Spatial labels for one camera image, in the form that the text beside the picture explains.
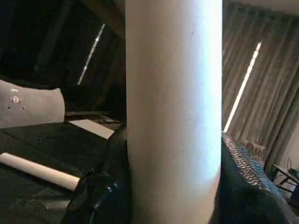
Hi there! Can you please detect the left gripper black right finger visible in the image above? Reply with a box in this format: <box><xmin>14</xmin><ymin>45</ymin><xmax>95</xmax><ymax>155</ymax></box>
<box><xmin>210</xmin><ymin>132</ymin><xmax>295</xmax><ymax>224</ymax></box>

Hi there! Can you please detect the small black remote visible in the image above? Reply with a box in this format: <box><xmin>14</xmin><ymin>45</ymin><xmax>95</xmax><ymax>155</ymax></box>
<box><xmin>98</xmin><ymin>118</ymin><xmax>120</xmax><ymax>125</ymax></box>

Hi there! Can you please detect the black work mat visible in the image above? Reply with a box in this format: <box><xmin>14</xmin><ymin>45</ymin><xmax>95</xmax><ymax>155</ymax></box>
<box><xmin>0</xmin><ymin>121</ymin><xmax>128</xmax><ymax>224</ymax></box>

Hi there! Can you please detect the grey curtain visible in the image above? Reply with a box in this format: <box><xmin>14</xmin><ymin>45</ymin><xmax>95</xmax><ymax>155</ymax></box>
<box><xmin>221</xmin><ymin>0</ymin><xmax>299</xmax><ymax>168</ymax></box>

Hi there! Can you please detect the light grey pillow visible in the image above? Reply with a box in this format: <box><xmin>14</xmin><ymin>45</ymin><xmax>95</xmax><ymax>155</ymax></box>
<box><xmin>0</xmin><ymin>79</ymin><xmax>66</xmax><ymax>128</ymax></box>

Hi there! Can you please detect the white plastic table leg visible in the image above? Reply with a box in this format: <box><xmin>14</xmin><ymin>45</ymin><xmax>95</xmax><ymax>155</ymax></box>
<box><xmin>0</xmin><ymin>152</ymin><xmax>80</xmax><ymax>191</ymax></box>
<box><xmin>125</xmin><ymin>0</ymin><xmax>224</xmax><ymax>224</ymax></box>

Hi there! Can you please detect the dark metal chair frame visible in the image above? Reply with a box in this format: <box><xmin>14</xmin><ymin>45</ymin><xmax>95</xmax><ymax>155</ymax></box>
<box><xmin>272</xmin><ymin>163</ymin><xmax>299</xmax><ymax>194</ymax></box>

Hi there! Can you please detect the dark curtain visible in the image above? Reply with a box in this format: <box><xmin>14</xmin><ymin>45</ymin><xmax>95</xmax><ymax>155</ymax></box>
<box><xmin>0</xmin><ymin>0</ymin><xmax>127</xmax><ymax>94</ymax></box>

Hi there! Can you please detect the white flat board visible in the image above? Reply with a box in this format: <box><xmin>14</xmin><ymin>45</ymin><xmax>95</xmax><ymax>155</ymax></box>
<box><xmin>69</xmin><ymin>119</ymin><xmax>116</xmax><ymax>140</ymax></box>

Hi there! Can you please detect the black sofa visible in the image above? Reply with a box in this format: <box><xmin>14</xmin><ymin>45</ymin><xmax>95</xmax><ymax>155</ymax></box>
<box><xmin>0</xmin><ymin>65</ymin><xmax>127</xmax><ymax>124</ymax></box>

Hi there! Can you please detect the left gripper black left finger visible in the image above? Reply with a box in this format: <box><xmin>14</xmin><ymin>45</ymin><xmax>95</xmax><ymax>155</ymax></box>
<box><xmin>62</xmin><ymin>126</ymin><xmax>132</xmax><ymax>224</ymax></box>

